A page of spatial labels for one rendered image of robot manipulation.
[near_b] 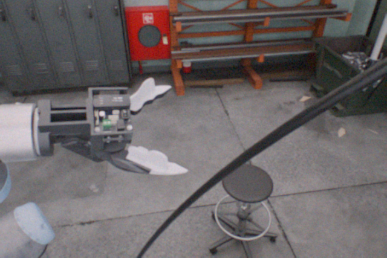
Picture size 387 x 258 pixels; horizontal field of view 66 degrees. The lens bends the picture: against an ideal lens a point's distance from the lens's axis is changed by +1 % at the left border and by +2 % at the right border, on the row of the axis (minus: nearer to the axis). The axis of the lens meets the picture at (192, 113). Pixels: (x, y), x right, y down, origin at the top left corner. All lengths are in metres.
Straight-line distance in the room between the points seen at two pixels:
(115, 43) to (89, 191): 1.92
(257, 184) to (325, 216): 0.93
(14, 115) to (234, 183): 1.66
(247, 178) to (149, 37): 2.79
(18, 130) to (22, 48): 3.85
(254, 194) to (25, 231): 1.37
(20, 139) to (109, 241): 2.13
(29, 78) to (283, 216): 3.44
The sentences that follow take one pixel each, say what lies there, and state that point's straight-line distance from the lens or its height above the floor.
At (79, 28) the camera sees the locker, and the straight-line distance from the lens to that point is 3.99.
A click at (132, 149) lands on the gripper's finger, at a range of 0.43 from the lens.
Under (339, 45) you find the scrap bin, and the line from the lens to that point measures 4.48.
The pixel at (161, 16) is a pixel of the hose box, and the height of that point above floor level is 0.92.
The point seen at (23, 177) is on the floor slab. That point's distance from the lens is 3.24.
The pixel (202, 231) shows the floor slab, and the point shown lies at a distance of 2.48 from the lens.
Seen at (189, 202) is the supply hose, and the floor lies 1.86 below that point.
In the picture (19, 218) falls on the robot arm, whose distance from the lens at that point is 0.87.
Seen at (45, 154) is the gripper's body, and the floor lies 1.78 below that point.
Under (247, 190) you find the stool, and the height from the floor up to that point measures 0.62.
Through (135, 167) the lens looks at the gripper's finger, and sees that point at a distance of 0.44.
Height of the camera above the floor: 2.04
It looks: 34 degrees down
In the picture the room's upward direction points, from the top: straight up
